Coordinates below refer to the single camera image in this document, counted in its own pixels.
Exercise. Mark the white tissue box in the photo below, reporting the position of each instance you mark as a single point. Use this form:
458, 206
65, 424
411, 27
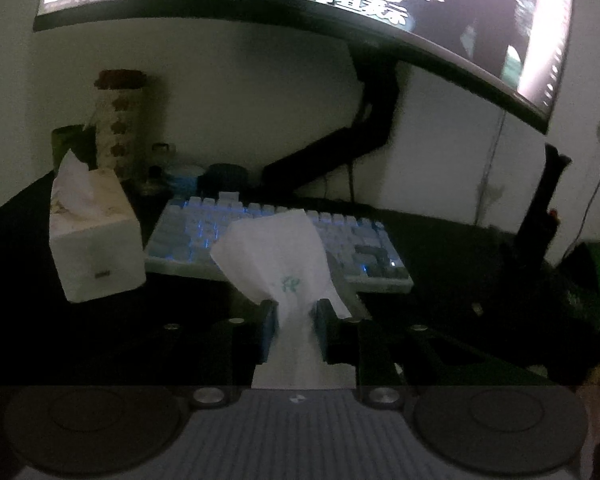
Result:
97, 252

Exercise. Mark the green cup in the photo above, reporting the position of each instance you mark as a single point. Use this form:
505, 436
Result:
75, 145

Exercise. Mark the white tissue with green print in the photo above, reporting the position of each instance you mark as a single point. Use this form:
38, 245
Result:
280, 255

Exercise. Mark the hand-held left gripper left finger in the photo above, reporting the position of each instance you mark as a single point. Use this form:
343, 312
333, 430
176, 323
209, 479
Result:
269, 330

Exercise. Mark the patterned canister with brown lid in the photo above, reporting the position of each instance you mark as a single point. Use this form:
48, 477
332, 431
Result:
120, 125

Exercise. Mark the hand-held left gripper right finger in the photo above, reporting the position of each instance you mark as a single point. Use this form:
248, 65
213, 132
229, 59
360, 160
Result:
324, 327

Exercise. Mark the white backlit keyboard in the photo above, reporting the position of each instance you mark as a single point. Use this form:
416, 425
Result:
190, 240

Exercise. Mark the black upright stand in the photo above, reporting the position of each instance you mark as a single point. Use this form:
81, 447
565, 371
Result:
542, 200

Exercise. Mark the white rectangular pad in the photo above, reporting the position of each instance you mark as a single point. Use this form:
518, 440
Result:
337, 377

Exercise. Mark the dark round container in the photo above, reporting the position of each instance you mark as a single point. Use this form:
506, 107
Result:
226, 177

